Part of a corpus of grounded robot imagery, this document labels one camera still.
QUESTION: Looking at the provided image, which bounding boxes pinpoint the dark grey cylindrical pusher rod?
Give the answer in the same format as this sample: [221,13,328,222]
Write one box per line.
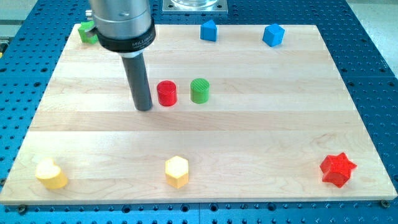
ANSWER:
[122,53,152,111]

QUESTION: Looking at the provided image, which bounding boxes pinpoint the blue pentagon block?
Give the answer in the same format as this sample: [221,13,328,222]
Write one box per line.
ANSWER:
[200,20,218,42]

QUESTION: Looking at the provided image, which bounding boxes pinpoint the blue perforated metal table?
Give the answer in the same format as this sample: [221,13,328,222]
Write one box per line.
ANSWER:
[1,1,397,223]

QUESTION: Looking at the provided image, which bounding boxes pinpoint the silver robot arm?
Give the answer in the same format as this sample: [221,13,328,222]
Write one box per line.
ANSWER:
[86,0,156,111]

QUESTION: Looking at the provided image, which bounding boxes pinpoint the red star block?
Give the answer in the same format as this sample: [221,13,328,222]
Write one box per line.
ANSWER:
[320,152,357,188]

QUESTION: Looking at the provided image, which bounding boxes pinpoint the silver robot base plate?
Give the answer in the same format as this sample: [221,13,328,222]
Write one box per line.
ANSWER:
[162,0,228,15]

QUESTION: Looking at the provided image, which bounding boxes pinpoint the yellow hexagon block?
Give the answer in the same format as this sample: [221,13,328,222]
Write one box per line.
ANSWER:
[165,156,189,189]

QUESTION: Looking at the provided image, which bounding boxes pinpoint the light wooden board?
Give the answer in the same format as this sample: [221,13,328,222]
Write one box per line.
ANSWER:
[1,25,397,205]

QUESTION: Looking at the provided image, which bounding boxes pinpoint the green cylinder block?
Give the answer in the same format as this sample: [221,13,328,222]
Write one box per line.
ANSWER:
[190,78,210,104]

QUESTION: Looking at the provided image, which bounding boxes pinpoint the blue cube block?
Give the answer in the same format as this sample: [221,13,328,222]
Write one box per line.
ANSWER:
[262,24,285,47]

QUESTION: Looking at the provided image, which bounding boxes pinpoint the red cylinder block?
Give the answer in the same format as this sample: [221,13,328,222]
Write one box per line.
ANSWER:
[157,80,177,106]

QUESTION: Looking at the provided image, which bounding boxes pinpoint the yellow heart block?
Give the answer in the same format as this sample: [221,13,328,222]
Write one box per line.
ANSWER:
[35,158,68,190]

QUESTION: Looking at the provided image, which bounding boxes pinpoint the green star block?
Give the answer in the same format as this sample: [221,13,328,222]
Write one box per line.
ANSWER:
[78,21,98,44]

